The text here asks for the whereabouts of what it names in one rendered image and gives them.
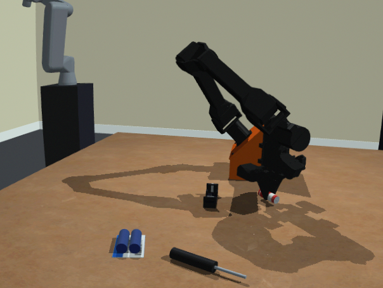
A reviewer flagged red and white battery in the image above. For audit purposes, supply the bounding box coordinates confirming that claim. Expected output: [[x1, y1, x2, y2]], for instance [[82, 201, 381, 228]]
[[258, 190, 280, 204]]

